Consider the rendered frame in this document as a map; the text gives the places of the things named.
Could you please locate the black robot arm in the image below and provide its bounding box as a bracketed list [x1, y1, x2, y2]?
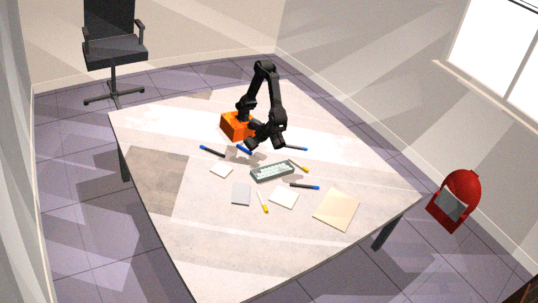
[235, 60, 288, 150]

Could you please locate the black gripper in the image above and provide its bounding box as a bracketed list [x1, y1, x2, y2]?
[243, 126, 270, 151]

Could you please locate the keyboard with white letter keys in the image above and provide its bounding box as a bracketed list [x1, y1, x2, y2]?
[249, 160, 295, 184]

